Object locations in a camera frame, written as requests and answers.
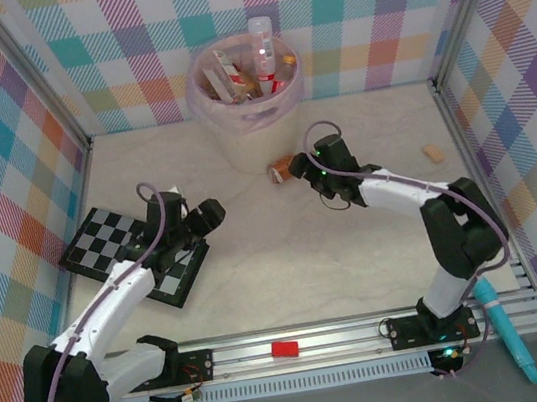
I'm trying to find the orange label bottle red cap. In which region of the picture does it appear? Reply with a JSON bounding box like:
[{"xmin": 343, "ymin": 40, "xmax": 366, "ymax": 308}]
[{"xmin": 265, "ymin": 153, "xmax": 301, "ymax": 186}]

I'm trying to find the red white carton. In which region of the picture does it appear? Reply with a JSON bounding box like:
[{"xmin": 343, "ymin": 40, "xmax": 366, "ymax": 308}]
[{"xmin": 199, "ymin": 46, "xmax": 248, "ymax": 106}]

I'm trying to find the long white bottle red label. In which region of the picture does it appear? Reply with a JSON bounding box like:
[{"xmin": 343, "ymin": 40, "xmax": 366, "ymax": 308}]
[{"xmin": 245, "ymin": 15, "xmax": 283, "ymax": 96}]

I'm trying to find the beige waste bin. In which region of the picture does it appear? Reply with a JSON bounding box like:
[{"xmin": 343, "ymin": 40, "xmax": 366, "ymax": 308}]
[{"xmin": 177, "ymin": 24, "xmax": 317, "ymax": 180}]

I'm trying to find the pink plastic bin liner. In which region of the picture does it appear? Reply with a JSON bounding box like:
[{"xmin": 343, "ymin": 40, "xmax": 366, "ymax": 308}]
[{"xmin": 177, "ymin": 24, "xmax": 310, "ymax": 133}]

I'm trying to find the black silver checkerboard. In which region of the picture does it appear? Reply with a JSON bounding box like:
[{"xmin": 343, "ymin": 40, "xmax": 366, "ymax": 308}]
[{"xmin": 51, "ymin": 190, "xmax": 219, "ymax": 327}]

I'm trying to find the small beige block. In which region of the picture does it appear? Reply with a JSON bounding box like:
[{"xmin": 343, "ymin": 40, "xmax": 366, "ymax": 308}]
[{"xmin": 421, "ymin": 143, "xmax": 446, "ymax": 166}]

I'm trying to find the small red block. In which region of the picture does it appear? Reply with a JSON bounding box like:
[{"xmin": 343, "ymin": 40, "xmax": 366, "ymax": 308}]
[{"xmin": 270, "ymin": 338, "xmax": 302, "ymax": 362}]

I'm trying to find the small circuit board green light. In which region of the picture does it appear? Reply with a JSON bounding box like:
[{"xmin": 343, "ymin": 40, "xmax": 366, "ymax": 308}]
[
  {"xmin": 429, "ymin": 342, "xmax": 472, "ymax": 375},
  {"xmin": 148, "ymin": 386, "xmax": 203, "ymax": 402}
]

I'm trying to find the teal pen tool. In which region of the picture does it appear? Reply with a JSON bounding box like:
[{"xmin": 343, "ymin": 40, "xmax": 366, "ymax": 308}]
[{"xmin": 471, "ymin": 271, "xmax": 537, "ymax": 392}]

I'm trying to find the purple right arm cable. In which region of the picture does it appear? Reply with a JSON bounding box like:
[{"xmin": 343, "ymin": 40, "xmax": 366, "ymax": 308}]
[{"xmin": 300, "ymin": 95, "xmax": 516, "ymax": 300}]

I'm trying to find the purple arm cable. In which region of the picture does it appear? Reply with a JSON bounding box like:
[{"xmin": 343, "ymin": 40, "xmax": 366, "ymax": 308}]
[
  {"xmin": 300, "ymin": 95, "xmax": 516, "ymax": 300},
  {"xmin": 0, "ymin": 178, "xmax": 198, "ymax": 402}
]

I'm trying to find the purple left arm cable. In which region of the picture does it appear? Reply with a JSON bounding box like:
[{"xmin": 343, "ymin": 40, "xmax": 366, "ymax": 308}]
[{"xmin": 0, "ymin": 178, "xmax": 198, "ymax": 402}]

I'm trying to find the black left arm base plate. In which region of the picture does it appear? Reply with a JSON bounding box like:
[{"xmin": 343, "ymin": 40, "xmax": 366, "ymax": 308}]
[{"xmin": 159, "ymin": 346, "xmax": 218, "ymax": 389}]

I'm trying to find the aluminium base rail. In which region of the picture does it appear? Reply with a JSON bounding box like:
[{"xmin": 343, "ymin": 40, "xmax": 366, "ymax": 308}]
[{"xmin": 93, "ymin": 288, "xmax": 537, "ymax": 402}]

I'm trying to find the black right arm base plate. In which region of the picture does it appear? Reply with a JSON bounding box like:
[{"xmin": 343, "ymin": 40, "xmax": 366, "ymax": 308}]
[{"xmin": 385, "ymin": 303, "xmax": 482, "ymax": 352}]

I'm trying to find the white slotted cable duct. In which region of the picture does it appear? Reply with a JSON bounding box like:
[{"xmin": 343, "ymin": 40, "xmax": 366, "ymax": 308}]
[{"xmin": 124, "ymin": 355, "xmax": 436, "ymax": 402}]

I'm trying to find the aluminium frame post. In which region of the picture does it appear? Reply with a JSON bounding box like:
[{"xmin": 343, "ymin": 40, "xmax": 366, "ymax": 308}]
[
  {"xmin": 420, "ymin": 0, "xmax": 532, "ymax": 94},
  {"xmin": 0, "ymin": 0, "xmax": 94, "ymax": 164}
]

